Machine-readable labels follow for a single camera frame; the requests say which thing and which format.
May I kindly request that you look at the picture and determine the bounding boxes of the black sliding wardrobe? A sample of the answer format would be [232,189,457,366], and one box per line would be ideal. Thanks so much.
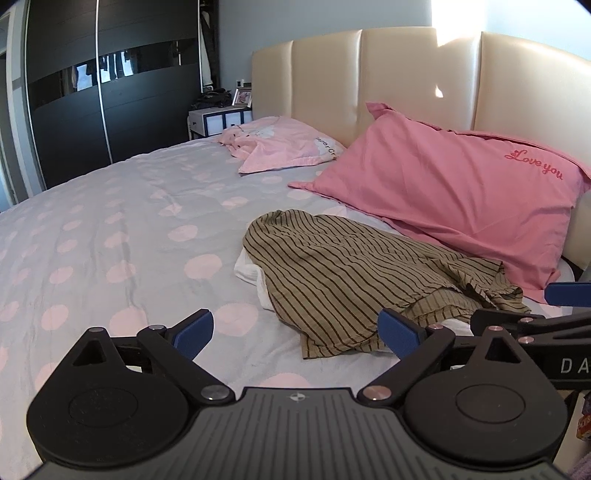
[23,0,205,190]

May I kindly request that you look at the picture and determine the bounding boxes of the pink printed pillow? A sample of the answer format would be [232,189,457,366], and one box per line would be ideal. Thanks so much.
[238,116,347,175]

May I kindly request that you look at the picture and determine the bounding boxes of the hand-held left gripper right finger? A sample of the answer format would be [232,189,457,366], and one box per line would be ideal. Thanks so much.
[356,308,532,409]

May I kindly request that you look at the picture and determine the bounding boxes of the pink crumpled cloth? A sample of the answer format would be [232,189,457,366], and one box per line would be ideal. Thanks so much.
[217,124,259,160]

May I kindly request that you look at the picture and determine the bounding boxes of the polka dot bed sheet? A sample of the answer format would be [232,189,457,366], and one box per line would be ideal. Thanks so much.
[0,134,578,464]

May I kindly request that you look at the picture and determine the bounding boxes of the brown striped pants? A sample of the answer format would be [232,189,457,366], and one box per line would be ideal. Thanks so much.
[243,210,532,360]

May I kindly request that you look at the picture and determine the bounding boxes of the dark bag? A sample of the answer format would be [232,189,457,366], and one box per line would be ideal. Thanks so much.
[191,87,234,110]

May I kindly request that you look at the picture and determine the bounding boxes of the hanging clothes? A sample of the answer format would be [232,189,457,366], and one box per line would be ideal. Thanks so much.
[198,0,221,90]

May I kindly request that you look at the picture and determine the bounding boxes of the cream padded headboard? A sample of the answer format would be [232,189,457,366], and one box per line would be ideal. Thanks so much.
[252,27,591,274]

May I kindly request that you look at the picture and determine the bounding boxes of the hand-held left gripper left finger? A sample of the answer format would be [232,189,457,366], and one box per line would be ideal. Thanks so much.
[60,308,234,408]

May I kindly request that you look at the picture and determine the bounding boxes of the pink embroidered pillow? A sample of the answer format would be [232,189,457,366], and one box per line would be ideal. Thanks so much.
[288,102,591,305]

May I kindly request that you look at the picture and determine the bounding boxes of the white nightstand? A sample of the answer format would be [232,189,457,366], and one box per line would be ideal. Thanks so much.
[188,105,254,140]

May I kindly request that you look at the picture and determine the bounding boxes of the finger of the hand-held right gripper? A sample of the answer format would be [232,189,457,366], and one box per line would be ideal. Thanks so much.
[470,308,591,346]
[545,272,591,307]

